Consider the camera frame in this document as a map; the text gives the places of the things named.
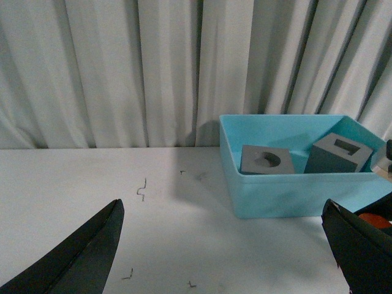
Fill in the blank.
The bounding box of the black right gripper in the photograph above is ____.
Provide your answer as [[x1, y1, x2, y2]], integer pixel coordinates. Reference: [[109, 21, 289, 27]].
[[371, 139, 391, 181]]

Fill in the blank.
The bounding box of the orange cylinder part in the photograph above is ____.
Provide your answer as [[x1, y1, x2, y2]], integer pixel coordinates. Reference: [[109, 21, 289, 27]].
[[359, 213, 391, 230]]

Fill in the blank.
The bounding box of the blue plastic box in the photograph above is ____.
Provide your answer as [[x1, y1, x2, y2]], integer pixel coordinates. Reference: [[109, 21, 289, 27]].
[[219, 115, 391, 218]]

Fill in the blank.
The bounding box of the gray cube with square hole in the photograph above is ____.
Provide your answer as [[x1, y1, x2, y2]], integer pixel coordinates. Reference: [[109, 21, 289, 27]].
[[304, 133, 373, 173]]

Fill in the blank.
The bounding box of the gray cube with round hole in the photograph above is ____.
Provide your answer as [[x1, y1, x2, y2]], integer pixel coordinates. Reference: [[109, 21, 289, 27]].
[[239, 145, 295, 175]]

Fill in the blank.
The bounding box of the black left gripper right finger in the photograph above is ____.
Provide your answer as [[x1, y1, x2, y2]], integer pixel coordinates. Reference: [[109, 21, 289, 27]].
[[322, 198, 391, 293]]

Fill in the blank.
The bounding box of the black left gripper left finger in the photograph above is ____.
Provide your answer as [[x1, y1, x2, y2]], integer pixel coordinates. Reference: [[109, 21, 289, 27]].
[[1, 199, 124, 293]]

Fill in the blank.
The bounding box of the white pleated curtain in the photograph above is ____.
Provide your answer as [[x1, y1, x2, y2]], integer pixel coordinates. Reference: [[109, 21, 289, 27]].
[[1, 1, 391, 149]]

